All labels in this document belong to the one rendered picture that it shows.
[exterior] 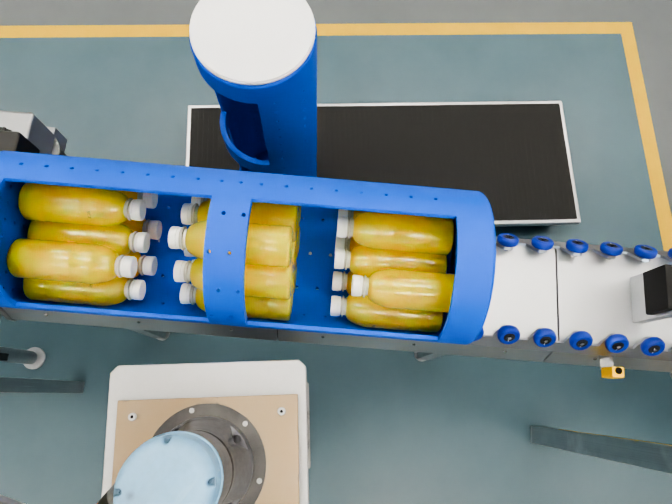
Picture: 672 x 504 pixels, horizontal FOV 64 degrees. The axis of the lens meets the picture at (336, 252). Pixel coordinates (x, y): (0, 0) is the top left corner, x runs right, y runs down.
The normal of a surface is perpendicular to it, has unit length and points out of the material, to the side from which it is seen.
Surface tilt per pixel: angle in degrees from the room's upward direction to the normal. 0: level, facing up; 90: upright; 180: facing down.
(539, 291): 0
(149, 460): 8
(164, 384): 0
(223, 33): 0
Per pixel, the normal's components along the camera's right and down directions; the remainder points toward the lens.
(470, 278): 0.00, 0.12
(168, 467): 0.11, -0.37
